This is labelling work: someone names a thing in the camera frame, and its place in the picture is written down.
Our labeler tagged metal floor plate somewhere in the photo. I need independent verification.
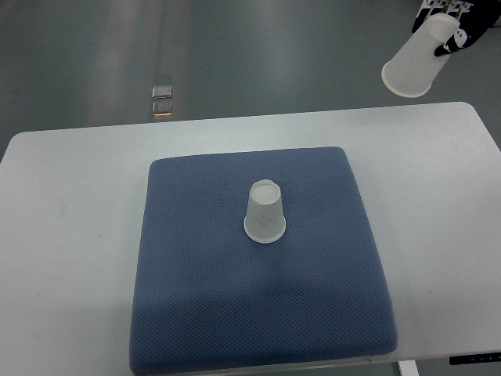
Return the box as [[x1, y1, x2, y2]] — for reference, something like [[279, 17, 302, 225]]
[[152, 84, 172, 99], [152, 100, 173, 117]]

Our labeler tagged white paper cup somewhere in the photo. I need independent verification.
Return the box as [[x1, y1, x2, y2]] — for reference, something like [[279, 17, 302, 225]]
[[381, 13, 460, 98], [243, 179, 287, 244]]

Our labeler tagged upper metal floor plate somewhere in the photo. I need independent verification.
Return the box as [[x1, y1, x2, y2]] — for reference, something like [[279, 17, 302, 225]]
[[152, 84, 172, 99]]

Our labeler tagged black table control panel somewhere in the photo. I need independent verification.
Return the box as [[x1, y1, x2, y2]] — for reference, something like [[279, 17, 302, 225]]
[[449, 352, 501, 366]]

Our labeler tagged white paper cup on cushion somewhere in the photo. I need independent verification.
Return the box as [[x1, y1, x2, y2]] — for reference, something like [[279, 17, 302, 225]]
[[243, 179, 287, 244]]

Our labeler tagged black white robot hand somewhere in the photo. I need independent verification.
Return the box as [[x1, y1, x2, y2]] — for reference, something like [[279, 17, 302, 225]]
[[412, 0, 500, 57]]

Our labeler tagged lower metal floor plate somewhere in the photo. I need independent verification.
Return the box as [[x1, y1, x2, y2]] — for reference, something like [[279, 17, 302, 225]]
[[152, 100, 173, 117]]

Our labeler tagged blue square cushion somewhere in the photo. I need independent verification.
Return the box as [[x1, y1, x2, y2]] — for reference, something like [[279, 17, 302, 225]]
[[129, 146, 398, 375]]

